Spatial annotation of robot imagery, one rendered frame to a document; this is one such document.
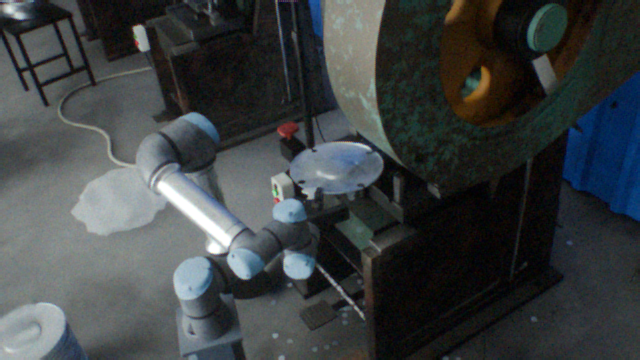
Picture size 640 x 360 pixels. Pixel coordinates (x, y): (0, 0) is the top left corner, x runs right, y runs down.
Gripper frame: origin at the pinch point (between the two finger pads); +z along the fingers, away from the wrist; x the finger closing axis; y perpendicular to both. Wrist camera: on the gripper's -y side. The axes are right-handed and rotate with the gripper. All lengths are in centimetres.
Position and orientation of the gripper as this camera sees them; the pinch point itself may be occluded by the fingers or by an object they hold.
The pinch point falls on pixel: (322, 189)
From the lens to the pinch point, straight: 170.2
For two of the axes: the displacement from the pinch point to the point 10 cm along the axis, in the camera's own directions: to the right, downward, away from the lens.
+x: 0.8, 8.4, 5.4
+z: 1.2, -5.5, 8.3
